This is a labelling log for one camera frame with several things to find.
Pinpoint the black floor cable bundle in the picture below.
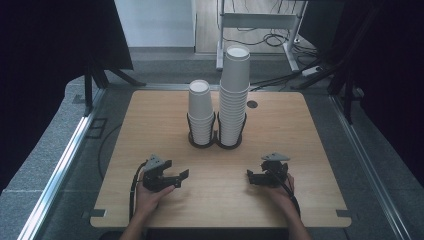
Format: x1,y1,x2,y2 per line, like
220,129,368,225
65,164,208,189
223,28,321,57

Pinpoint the black wire cup holder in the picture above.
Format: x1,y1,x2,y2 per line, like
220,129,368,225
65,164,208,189
185,111,248,150

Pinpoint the thin black floor cable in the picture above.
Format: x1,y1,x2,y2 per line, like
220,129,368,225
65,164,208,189
97,123,123,181

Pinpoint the aluminium floor rail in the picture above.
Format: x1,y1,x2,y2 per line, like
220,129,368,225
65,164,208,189
18,88,106,240
329,94,413,240

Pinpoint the black metal stand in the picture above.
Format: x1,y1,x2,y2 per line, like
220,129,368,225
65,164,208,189
328,66,355,125

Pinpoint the white power strip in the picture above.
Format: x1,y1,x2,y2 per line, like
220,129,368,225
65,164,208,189
301,65,324,77

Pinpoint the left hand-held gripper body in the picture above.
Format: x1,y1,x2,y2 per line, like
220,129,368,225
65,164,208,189
142,153,175,193

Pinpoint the person's left hand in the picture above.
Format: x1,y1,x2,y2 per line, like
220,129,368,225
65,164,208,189
134,181,176,216

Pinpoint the black tripod stand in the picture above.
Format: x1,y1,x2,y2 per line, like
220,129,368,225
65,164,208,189
83,56,147,117

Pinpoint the white metal desk frame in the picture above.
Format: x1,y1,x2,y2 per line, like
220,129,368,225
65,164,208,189
215,0,308,73

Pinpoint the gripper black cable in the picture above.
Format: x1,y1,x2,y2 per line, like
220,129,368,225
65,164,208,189
266,169,302,218
128,161,148,222

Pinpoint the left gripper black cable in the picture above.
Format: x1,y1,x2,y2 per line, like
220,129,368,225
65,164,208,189
128,161,148,222

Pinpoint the short stack of white cups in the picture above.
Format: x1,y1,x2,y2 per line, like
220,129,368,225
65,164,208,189
187,79,216,147

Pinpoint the tall stack of white cups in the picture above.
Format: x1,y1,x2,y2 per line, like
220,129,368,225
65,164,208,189
218,44,251,148

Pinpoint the dark curtain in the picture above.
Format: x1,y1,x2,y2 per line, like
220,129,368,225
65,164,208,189
0,0,134,195
299,0,424,188

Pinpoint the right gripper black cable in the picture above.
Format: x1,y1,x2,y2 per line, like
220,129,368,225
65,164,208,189
266,169,302,218

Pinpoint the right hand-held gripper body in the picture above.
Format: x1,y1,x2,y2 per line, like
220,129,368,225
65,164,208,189
260,152,290,188

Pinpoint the person's right hand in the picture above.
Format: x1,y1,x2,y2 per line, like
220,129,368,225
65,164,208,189
266,174,298,214

